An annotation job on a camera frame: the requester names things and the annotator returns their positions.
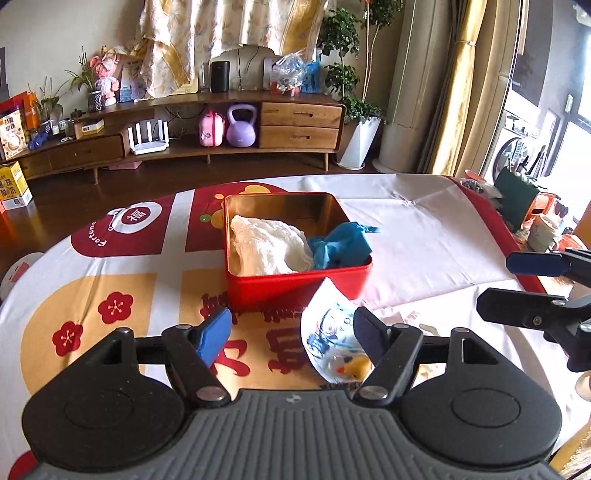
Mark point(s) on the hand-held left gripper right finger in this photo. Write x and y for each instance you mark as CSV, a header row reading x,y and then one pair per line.
x,y
369,337

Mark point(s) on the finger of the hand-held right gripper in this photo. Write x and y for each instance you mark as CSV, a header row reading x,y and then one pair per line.
x,y
517,307
535,263

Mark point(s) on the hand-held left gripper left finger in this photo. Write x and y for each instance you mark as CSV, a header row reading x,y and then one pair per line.
x,y
213,334

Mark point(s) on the red metal tin box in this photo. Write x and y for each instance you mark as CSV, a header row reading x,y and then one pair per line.
x,y
277,286

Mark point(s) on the white mug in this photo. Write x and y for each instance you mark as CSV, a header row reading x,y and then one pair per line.
x,y
541,233

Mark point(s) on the yellow rubber duck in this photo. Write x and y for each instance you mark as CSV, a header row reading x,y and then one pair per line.
x,y
358,368

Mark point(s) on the cartoon printed face mask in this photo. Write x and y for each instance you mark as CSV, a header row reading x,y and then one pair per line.
x,y
323,323

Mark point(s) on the orange plastic container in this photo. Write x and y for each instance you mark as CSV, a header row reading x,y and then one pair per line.
x,y
545,205

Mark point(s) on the dark green bag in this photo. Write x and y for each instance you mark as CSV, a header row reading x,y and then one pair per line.
x,y
517,198

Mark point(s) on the blue cloth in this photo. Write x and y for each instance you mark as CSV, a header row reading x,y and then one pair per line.
x,y
341,244

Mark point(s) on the red and white printed tablecloth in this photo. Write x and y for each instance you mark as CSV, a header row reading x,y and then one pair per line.
x,y
438,240

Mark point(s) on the white knitted cloth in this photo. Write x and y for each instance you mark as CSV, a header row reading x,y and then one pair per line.
x,y
268,249

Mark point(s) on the orange bowl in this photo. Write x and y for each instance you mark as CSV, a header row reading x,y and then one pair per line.
x,y
473,180

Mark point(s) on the yellow curtain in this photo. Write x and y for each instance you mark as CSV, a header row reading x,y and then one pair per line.
x,y
461,92

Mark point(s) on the tall houseplant in white planter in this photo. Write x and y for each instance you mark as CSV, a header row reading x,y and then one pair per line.
x,y
359,143

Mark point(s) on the white router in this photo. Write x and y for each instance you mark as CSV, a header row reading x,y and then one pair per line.
x,y
148,146

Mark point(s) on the pink toy case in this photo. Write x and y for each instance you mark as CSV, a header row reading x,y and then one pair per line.
x,y
211,131

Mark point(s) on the purple kettlebell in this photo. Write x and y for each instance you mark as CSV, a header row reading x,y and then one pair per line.
x,y
241,129

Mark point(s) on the beige standing air conditioner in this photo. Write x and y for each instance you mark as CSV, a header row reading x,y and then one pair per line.
x,y
415,92

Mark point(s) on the wooden media cabinet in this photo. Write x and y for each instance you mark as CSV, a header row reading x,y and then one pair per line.
x,y
300,124

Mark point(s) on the small cardboard box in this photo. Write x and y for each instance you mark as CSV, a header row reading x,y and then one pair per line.
x,y
88,128

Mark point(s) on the yellow carton box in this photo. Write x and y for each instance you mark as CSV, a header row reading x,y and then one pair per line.
x,y
16,184

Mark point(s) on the clear drinking glass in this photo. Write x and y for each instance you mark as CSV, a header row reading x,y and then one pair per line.
x,y
204,79

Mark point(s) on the black cylinder speaker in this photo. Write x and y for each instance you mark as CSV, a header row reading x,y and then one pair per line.
x,y
220,76

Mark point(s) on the small plant in patterned pot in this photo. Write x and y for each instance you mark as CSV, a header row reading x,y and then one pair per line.
x,y
94,99

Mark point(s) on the blue bag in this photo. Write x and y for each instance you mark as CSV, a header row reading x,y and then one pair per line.
x,y
313,78

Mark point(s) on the blue printed picture box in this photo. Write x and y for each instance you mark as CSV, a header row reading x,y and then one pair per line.
x,y
130,83

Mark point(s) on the clear plastic bag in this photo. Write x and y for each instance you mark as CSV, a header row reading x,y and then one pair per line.
x,y
287,74

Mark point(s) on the thin leafy potted plant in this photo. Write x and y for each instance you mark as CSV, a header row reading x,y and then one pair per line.
x,y
46,108

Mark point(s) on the pink plush doll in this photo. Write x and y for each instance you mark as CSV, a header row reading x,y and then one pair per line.
x,y
107,74

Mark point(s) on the brown printed snack box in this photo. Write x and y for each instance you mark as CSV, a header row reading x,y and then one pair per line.
x,y
13,136

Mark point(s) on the orange gift box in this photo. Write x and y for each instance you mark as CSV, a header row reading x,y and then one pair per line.
x,y
25,108

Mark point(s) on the floral draped cloth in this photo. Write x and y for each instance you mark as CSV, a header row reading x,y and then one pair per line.
x,y
207,32

